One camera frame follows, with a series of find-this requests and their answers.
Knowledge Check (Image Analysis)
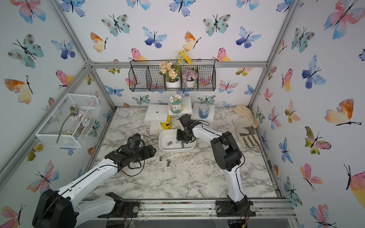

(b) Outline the green lidded jar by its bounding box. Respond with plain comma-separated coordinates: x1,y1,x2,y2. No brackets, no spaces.
169,94,183,114

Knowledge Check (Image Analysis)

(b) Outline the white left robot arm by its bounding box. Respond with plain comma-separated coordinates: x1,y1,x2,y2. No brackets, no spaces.
32,134,156,228

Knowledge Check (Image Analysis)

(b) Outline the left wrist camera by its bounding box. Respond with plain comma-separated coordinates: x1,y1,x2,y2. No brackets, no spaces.
127,134,145,150

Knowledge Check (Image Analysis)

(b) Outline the black wire wall basket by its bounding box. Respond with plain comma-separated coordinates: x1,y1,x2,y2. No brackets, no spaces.
126,59,216,92

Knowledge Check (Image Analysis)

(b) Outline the pink artificial rose stem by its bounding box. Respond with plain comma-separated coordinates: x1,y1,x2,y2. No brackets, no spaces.
56,104,86,144

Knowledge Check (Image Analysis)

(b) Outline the white mesh wall basket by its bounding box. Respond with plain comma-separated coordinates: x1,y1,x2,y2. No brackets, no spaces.
35,94,101,148

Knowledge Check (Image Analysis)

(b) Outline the yellow bottle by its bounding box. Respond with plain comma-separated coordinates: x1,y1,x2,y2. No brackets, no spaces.
161,116,172,130

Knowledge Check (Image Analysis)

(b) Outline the beige work glove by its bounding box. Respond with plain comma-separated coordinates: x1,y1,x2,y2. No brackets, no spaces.
233,105,259,129

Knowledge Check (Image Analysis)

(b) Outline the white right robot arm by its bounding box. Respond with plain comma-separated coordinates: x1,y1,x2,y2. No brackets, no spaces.
176,114,256,219

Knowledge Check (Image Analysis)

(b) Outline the white display stand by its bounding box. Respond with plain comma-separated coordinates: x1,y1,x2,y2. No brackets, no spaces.
144,97,215,135

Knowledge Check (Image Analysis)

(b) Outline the yellow artificial flower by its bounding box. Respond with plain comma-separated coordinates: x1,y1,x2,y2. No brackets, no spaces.
176,50,192,65

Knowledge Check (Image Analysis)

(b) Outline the purple flowers white pot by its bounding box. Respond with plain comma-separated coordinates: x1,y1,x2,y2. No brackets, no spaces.
182,69,198,88

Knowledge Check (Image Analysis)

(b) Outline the white storage box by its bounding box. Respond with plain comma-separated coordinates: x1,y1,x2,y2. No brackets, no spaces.
158,129,196,153

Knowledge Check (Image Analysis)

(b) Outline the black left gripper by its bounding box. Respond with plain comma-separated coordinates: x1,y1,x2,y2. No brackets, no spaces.
130,144,157,162

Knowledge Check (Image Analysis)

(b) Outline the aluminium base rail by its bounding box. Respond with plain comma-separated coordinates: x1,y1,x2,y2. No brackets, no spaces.
73,196,297,224

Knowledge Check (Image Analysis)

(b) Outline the blue can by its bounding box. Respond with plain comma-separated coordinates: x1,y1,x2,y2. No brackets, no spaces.
199,104,210,119

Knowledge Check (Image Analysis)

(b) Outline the grey patterned work glove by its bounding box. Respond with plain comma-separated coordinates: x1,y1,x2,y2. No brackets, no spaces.
233,117,260,148

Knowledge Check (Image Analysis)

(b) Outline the beige flowers white pot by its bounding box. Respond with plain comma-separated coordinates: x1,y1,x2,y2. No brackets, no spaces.
159,61,182,88

